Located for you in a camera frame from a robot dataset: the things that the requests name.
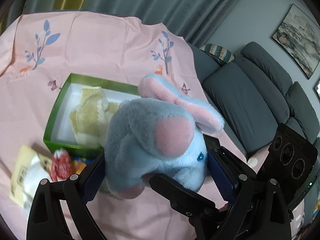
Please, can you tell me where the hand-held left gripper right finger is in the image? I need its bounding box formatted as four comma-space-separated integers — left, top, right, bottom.
207, 152, 293, 240

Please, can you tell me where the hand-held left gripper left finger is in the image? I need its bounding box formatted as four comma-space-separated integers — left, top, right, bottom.
26, 150, 105, 240

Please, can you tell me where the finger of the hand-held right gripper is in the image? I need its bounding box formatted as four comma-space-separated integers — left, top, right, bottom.
149, 173, 227, 240
205, 135, 257, 178

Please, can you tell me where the orange tissue pack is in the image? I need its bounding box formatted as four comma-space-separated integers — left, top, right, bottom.
72, 156, 88, 174

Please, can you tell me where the red floral tissue pack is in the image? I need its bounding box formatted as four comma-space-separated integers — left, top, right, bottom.
49, 149, 72, 182

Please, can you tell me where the green cardboard box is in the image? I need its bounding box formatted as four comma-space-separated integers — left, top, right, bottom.
43, 73, 140, 159

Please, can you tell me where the yellow tissue pack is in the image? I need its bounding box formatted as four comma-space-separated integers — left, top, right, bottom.
9, 145, 54, 209

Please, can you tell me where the blue plush bunny toy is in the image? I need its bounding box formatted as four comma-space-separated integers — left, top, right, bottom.
104, 74, 225, 200

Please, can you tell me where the cream fleece towel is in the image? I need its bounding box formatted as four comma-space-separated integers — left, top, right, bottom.
69, 86, 120, 148

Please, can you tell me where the grey sofa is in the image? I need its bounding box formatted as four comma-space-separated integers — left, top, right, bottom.
189, 41, 320, 155

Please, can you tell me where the striped cushion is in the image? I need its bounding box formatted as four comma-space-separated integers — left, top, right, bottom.
200, 44, 235, 67

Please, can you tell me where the framed landscape painting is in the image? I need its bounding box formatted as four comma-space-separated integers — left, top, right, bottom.
271, 4, 320, 79

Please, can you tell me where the pink printed tablecloth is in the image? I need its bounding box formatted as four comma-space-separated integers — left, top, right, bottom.
0, 11, 304, 240

